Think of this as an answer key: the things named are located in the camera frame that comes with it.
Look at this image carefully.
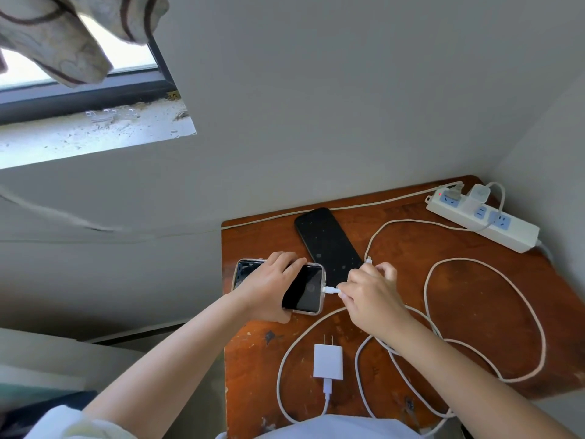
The person's right hand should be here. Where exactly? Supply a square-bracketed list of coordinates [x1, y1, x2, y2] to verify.
[338, 262, 415, 339]

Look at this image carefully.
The person's left hand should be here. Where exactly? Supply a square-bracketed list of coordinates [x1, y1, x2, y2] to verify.
[233, 251, 308, 325]

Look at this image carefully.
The smooth white charging cable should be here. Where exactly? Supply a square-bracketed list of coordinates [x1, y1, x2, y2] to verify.
[276, 286, 350, 425]

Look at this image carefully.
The smartphone with clear case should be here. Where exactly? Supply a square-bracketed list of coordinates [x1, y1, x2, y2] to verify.
[233, 258, 326, 316]

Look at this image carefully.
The person's right forearm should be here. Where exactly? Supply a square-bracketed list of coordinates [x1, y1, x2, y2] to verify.
[377, 313, 577, 439]

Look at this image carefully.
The person's left forearm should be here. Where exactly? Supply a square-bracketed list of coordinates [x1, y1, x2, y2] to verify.
[81, 288, 271, 428]

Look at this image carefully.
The black smartphone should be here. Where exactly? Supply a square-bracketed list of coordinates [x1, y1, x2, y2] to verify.
[294, 207, 365, 289]

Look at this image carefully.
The white charger adapter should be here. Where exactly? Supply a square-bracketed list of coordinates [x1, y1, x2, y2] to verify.
[313, 334, 344, 382]

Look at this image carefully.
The white shirt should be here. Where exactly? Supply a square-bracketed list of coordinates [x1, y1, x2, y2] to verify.
[25, 404, 414, 439]

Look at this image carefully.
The white power strip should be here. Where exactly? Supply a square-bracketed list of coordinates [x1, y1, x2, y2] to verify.
[425, 187, 541, 255]

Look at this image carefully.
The dark blue fabric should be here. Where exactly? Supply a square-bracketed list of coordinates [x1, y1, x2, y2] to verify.
[0, 391, 99, 439]

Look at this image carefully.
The white window sill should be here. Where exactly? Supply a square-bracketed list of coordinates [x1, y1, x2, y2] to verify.
[0, 98, 197, 170]

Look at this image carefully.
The beige patterned curtain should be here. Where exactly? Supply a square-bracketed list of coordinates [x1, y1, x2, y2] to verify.
[0, 0, 170, 88]

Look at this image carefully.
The thin white cable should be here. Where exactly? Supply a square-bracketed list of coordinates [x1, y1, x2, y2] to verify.
[364, 180, 506, 266]

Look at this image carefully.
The long white cable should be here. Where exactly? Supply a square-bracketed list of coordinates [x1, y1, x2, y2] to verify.
[0, 180, 464, 245]

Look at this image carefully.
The white braided cable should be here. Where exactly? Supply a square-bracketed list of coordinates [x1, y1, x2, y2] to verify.
[354, 257, 548, 439]

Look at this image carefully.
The dark window frame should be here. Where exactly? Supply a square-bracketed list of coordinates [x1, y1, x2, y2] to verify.
[0, 35, 178, 127]

